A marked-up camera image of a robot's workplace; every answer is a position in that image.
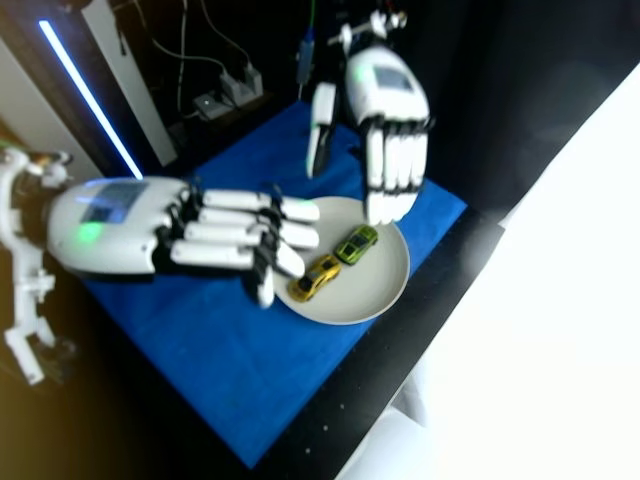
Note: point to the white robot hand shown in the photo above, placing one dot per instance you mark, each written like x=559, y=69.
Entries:
x=385, y=100
x=115, y=235

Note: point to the green toy car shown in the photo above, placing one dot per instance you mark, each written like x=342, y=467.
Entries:
x=356, y=245

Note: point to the yellow toy car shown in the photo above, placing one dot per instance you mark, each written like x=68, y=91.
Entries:
x=315, y=279

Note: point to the glowing white light strip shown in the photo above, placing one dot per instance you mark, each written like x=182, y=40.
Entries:
x=85, y=95

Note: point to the grey power strip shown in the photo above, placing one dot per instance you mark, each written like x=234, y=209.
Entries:
x=242, y=85

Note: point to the white upright panel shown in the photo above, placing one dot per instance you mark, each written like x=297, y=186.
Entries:
x=132, y=85

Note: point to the blue table cloth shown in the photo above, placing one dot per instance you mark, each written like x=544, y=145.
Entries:
x=215, y=350

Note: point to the small grey power box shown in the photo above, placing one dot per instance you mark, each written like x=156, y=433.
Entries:
x=210, y=105

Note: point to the white round plate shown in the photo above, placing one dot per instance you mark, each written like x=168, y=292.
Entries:
x=370, y=290

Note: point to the white fabric sheet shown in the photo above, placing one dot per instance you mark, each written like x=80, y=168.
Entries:
x=540, y=325

